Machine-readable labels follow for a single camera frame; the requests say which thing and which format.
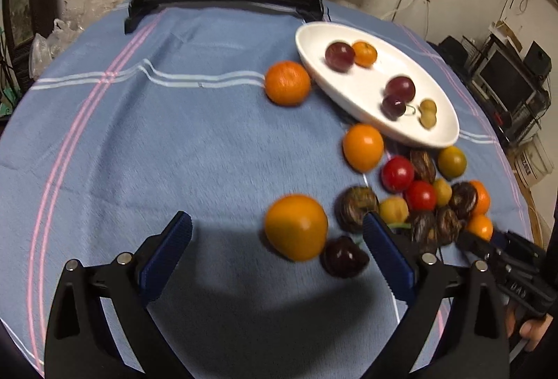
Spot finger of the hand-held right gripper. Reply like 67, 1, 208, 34
503, 230, 546, 253
455, 231, 502, 264

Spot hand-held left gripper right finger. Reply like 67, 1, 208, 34
362, 211, 511, 379

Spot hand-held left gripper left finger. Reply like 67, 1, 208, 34
44, 211, 195, 379

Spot small orange kumquat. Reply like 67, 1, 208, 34
464, 214, 495, 241
352, 40, 378, 67
468, 180, 492, 216

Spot dark brown water chestnut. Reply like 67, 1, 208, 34
436, 207, 466, 247
335, 186, 380, 234
407, 210, 439, 253
409, 148, 437, 183
449, 181, 479, 219

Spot small yellow fruit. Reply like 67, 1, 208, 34
378, 196, 410, 225
432, 177, 453, 207

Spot red cherry tomato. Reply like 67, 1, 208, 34
380, 156, 416, 193
405, 181, 438, 212

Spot green-yellow mandarin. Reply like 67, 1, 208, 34
437, 146, 468, 179

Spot smooth orange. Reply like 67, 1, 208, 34
264, 194, 329, 262
342, 123, 385, 173

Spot white oval plate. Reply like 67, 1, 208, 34
295, 22, 460, 149

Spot large textured mandarin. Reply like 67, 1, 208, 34
265, 61, 312, 107

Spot person's right hand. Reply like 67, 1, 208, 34
506, 305, 555, 354

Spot white plastic container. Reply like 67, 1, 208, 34
514, 139, 554, 188

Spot blue striped tablecloth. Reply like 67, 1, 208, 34
0, 0, 535, 379

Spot black metal rack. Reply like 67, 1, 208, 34
462, 35, 552, 144

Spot dark cherry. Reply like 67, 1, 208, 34
381, 95, 407, 120

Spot computer monitor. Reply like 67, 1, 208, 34
473, 41, 537, 114

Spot purple plum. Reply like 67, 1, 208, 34
384, 75, 416, 101

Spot black speaker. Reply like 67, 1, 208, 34
438, 36, 469, 66
523, 40, 552, 77

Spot dark red grape on plate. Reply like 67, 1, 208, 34
325, 41, 356, 71

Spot clear plastic bags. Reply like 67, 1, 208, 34
28, 0, 127, 75

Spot dark wooden framed panel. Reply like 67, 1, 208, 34
0, 0, 57, 57

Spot white power cable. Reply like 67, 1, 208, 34
379, 0, 419, 20

